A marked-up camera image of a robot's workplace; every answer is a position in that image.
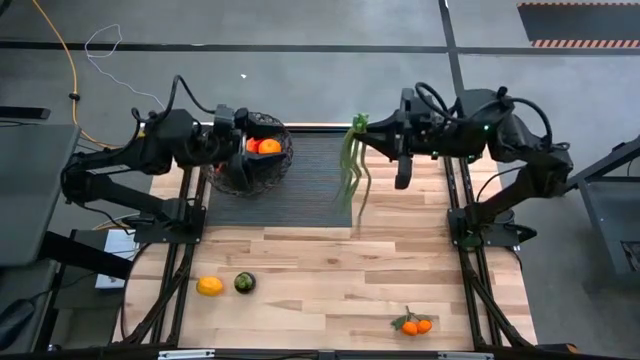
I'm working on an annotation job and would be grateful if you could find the black rounded object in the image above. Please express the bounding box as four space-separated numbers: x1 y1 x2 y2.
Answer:
0 298 37 352

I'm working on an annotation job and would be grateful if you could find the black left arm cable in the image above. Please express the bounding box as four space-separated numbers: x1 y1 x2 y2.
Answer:
130 74 216 146

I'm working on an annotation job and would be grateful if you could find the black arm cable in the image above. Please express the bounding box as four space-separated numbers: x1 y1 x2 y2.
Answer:
130 74 216 146
414 81 554 151

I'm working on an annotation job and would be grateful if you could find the leafy twig with two tangerines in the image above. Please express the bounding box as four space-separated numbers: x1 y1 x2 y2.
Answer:
390 305 434 337

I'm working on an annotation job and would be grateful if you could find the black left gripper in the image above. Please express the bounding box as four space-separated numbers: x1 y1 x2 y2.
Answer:
194 107 290 192

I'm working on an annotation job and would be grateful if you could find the yellow cable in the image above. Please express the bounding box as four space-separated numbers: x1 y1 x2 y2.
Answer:
30 0 151 151

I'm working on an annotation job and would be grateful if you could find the green long beans bunch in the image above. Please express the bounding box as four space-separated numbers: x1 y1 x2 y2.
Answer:
337 113 374 216

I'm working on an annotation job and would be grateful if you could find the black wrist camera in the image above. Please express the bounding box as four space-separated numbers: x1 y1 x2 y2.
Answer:
213 103 236 132
399 88 426 124

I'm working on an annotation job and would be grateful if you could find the dark green round fruit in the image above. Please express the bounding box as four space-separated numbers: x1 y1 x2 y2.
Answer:
233 271 257 295

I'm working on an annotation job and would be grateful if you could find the black flat bar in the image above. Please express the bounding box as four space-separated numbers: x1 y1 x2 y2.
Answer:
0 105 52 121

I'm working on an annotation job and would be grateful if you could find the thin white cable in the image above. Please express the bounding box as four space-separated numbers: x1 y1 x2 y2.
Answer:
83 23 169 111

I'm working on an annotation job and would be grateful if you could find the black desk beam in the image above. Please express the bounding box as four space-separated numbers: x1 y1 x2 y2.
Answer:
38 230 135 281

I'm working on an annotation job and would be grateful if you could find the white metal bracket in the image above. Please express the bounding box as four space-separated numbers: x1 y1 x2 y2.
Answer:
157 349 216 360
438 351 495 360

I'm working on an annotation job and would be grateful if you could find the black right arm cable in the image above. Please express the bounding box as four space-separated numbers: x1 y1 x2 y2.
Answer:
414 81 554 151

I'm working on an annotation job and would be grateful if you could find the dark grey woven placemat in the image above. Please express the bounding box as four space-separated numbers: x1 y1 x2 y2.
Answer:
205 132 354 229

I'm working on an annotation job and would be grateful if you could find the black mat with striped edge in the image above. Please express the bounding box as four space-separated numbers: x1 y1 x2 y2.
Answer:
516 2 640 50

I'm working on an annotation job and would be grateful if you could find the grey side desk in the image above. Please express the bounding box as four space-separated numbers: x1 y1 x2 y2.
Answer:
0 123 82 267

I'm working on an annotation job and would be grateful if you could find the black wire basket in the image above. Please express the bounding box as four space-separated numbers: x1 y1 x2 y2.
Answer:
205 112 295 197

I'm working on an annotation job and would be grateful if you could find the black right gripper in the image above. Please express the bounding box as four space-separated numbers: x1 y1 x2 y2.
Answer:
357 88 451 190

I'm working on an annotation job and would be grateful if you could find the white box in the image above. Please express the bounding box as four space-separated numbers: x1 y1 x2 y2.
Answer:
94 228 142 291

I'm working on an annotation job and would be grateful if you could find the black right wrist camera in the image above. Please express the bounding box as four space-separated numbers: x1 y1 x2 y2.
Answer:
399 88 426 124

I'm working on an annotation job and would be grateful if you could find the yellow orange lemon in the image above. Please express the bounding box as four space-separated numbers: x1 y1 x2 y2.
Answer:
195 275 225 298

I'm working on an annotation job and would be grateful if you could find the grey metal stand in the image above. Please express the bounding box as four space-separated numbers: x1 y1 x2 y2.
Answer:
567 134 640 294

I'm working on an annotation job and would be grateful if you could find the black table frame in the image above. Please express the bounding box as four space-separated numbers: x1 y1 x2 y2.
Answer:
112 122 539 360

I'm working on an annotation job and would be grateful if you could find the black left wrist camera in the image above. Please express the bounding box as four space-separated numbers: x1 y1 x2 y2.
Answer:
213 103 236 132

